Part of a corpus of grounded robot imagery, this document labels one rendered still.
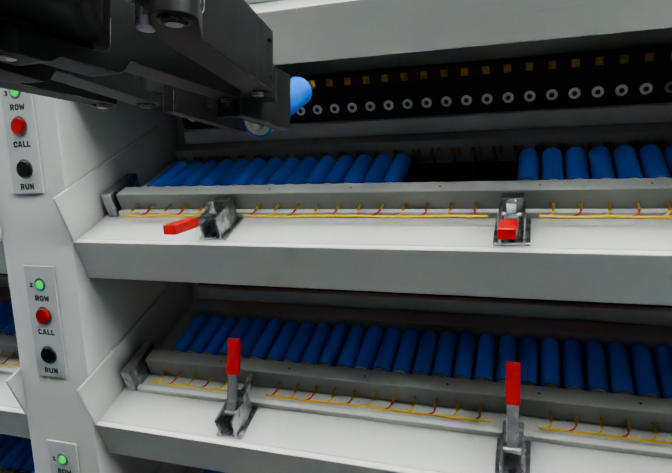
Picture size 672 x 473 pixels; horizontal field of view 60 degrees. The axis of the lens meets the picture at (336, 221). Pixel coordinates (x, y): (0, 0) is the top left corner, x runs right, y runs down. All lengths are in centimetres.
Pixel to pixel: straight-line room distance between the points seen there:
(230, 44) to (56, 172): 46
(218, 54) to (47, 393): 58
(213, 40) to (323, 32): 32
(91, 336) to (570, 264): 48
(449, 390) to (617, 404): 14
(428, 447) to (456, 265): 18
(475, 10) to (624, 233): 20
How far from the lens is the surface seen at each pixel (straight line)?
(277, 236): 52
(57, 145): 64
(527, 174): 53
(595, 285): 48
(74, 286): 65
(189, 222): 51
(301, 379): 62
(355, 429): 58
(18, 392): 75
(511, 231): 40
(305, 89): 36
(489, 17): 47
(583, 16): 47
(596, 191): 50
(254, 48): 22
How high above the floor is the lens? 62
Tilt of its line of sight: 9 degrees down
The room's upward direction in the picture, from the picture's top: 3 degrees counter-clockwise
